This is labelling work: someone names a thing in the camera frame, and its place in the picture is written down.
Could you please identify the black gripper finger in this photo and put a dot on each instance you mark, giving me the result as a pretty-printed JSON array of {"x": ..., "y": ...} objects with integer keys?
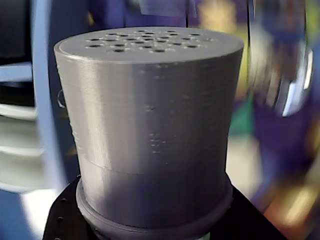
[
  {"x": 62, "y": 215},
  {"x": 252, "y": 220}
]

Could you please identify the grey-capped salt shaker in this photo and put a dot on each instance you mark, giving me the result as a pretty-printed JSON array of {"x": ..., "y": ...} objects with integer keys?
[{"x": 150, "y": 120}]

